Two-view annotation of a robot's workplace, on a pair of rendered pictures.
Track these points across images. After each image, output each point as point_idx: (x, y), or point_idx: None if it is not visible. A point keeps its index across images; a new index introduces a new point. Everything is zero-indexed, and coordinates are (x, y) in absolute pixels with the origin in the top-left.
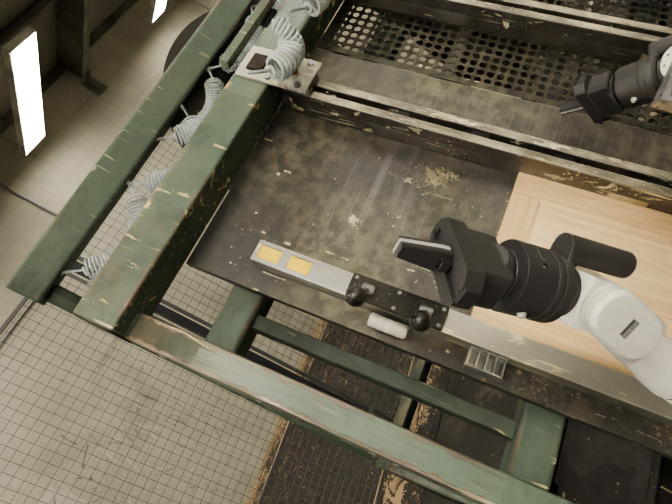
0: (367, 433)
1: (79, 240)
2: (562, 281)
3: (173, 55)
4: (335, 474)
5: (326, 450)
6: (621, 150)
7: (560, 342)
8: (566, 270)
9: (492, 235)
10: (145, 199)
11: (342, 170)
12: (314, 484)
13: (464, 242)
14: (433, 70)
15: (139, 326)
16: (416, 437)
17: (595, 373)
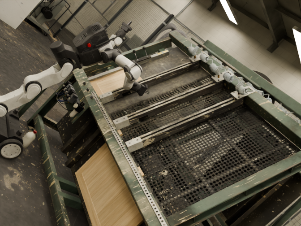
0: (131, 50)
1: (211, 50)
2: (117, 31)
3: (257, 72)
4: (173, 193)
5: (185, 203)
6: (132, 98)
7: (118, 72)
8: (117, 32)
9: (126, 30)
10: None
11: (173, 66)
12: (178, 192)
13: (126, 25)
14: (182, 86)
15: (169, 37)
16: (125, 54)
17: (110, 71)
